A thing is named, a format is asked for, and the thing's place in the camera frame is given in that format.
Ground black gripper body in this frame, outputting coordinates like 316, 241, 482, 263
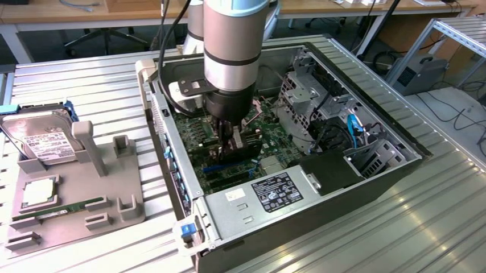
206, 85, 256, 126

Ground graphics card with black fan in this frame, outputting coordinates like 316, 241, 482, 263
187, 138, 263, 166

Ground metal socket cover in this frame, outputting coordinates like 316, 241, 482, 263
242, 98, 263, 126

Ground green motherboard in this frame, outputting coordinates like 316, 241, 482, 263
172, 95, 308, 195

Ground silver chipset heatsink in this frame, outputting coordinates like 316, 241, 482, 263
259, 157, 286, 175

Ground black expansion slot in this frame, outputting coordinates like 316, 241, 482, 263
211, 177, 256, 191
207, 171, 251, 184

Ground tall metal disk bay cage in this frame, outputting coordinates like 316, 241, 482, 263
279, 69, 367, 156

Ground silver power supply unit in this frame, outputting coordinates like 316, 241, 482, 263
196, 166, 324, 242

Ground black plastic shroud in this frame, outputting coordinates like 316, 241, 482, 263
286, 150, 368, 197

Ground open black PC case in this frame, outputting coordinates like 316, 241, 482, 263
143, 42, 434, 273

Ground low metal disk bay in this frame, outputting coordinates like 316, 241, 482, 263
343, 138, 415, 179

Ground black office chair base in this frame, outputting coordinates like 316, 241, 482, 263
63, 27, 149, 57
304, 16, 347, 29

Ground brown cardboard box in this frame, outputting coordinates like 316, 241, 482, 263
105, 0, 163, 14

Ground grey parts rack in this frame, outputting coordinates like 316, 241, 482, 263
4, 121, 147, 259

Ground silver hard disk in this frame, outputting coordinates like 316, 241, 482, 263
0, 110, 84, 166

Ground green RAM stick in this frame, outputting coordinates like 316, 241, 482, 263
11, 198, 105, 223

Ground silver CPU chip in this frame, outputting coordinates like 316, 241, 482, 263
21, 179, 57, 208

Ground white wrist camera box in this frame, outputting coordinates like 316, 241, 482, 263
167, 78, 219, 114

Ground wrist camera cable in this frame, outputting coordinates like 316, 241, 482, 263
157, 0, 192, 114

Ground thin hanging cable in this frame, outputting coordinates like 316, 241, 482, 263
151, 0, 169, 51

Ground blue wire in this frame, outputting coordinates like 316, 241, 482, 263
344, 113, 368, 150

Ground light blue network cable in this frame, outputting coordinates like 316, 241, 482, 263
59, 0, 101, 13

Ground grey box with handle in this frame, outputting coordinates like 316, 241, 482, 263
386, 55, 451, 97

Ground wooden desk white frame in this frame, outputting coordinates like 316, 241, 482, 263
279, 0, 479, 55
0, 0, 189, 64

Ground aluminium profile frame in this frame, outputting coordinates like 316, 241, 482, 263
384, 16, 486, 86

